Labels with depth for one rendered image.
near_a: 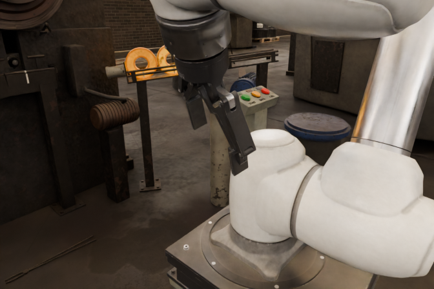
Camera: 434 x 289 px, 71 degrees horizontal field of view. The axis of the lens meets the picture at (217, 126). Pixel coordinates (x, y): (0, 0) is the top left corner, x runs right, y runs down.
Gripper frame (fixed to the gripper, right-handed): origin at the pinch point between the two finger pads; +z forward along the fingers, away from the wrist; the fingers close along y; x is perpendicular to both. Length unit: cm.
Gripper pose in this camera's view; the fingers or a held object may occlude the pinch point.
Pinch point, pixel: (217, 142)
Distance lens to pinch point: 55.6
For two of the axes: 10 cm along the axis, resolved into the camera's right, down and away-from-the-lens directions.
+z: 1.3, 6.8, 7.2
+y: 5.4, 5.6, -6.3
